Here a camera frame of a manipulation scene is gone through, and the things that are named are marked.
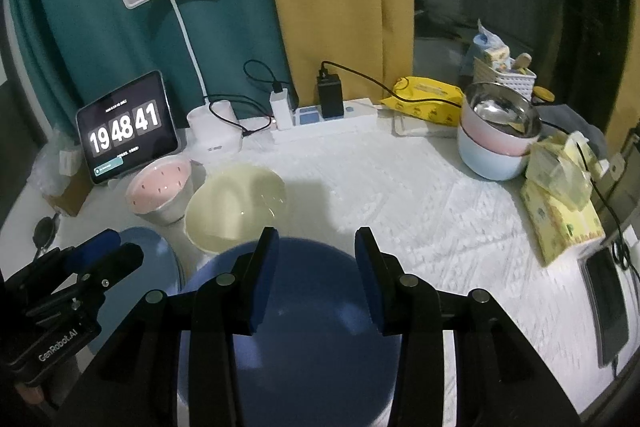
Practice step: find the white plastic basket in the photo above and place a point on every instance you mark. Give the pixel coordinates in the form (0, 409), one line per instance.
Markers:
(510, 82)

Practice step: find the yellow wipes pack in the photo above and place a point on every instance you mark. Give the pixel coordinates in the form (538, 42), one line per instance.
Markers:
(425, 99)

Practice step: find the pink and blue pot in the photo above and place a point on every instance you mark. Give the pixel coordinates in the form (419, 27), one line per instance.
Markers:
(485, 157)

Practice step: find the white power strip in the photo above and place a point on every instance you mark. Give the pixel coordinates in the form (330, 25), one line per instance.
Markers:
(360, 112)

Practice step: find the yellow curtain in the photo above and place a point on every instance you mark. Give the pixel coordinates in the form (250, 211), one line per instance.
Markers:
(340, 7)

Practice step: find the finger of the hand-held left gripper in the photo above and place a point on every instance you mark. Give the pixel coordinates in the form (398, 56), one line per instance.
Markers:
(120, 259)
(95, 247)

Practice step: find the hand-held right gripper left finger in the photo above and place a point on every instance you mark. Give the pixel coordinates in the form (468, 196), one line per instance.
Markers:
(264, 287)

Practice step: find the opened yellow tissue pack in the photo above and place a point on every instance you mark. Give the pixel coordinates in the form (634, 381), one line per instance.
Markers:
(555, 167)

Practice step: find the light blue plate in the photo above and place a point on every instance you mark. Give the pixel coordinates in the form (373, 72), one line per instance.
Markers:
(155, 257)

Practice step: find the cream bowl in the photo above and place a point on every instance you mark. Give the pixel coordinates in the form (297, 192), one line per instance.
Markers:
(235, 207)

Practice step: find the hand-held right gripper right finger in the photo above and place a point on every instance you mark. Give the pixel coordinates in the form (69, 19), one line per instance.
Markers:
(372, 292)

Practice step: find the black smartphone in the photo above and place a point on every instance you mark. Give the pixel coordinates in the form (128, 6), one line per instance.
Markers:
(607, 307)

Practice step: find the pink speckled bowl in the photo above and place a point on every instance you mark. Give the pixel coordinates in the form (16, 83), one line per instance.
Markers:
(155, 192)

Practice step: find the teal curtain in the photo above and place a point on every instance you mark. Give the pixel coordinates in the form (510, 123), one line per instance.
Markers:
(75, 7)

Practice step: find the small white box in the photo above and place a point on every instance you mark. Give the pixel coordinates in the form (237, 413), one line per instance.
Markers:
(69, 162)

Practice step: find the white charger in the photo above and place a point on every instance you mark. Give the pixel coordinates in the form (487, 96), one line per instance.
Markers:
(280, 109)

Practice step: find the yellow-lidded jar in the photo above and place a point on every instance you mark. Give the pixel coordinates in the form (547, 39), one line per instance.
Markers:
(542, 94)

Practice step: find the clear plastic bag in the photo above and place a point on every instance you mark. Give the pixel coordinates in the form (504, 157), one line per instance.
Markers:
(45, 167)

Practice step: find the blue bowl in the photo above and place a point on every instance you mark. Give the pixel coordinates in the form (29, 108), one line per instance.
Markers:
(310, 307)

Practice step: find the tablet showing clock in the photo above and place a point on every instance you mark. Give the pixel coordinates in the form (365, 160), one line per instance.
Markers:
(125, 127)

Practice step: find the white desk lamp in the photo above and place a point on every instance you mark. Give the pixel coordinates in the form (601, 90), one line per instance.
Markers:
(215, 132)

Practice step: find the black charger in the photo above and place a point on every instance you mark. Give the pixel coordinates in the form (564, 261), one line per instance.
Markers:
(330, 97)

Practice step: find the grey cloth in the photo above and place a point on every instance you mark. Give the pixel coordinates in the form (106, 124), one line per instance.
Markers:
(575, 122)

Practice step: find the cardboard box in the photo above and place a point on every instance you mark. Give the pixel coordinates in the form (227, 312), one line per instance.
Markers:
(70, 197)

